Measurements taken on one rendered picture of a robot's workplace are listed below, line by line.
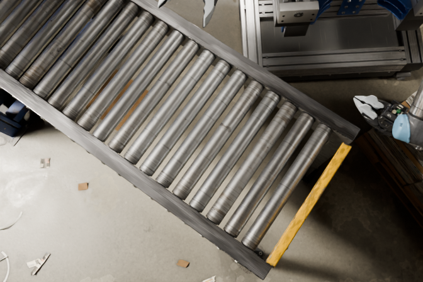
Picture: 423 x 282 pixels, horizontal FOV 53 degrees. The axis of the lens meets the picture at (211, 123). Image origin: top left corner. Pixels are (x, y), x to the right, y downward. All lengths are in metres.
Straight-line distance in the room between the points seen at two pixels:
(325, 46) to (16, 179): 1.67
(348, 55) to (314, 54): 0.16
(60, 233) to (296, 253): 1.15
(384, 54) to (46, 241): 1.85
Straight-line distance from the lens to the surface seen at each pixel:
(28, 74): 1.56
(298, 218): 1.30
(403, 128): 1.31
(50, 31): 1.61
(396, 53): 2.20
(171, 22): 1.50
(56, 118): 1.47
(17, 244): 2.35
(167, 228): 2.13
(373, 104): 1.46
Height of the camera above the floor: 2.11
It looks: 75 degrees down
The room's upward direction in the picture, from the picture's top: 10 degrees counter-clockwise
